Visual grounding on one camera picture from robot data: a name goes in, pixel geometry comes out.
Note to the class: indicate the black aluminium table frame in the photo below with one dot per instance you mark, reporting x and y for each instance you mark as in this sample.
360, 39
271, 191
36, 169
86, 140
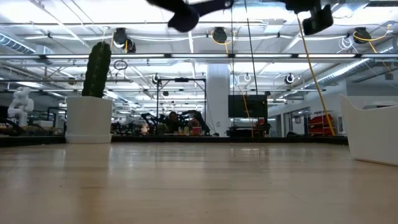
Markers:
155, 139

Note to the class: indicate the white plastic basket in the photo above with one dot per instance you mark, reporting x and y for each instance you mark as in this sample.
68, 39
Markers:
373, 130

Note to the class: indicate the black monitor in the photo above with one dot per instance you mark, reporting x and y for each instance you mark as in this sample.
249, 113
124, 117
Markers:
247, 105

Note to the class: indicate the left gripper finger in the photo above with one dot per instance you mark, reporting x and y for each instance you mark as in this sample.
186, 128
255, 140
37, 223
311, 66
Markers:
164, 3

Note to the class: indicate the white robot figure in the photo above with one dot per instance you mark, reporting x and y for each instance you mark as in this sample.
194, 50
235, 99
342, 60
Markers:
20, 105

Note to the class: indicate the red storage bins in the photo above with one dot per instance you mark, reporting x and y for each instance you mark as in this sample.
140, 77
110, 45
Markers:
320, 121

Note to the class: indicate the person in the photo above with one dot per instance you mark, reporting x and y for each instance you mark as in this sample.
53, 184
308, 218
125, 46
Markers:
173, 119

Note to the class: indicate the black robot station frame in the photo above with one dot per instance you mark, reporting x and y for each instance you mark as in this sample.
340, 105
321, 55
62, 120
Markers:
182, 80

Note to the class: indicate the white plant pot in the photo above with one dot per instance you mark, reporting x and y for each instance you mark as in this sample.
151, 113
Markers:
88, 119

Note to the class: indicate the navy blue measuring cup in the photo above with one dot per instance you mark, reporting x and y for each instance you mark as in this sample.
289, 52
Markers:
183, 21

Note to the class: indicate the green cactus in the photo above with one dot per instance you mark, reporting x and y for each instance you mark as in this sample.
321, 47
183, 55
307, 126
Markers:
96, 71

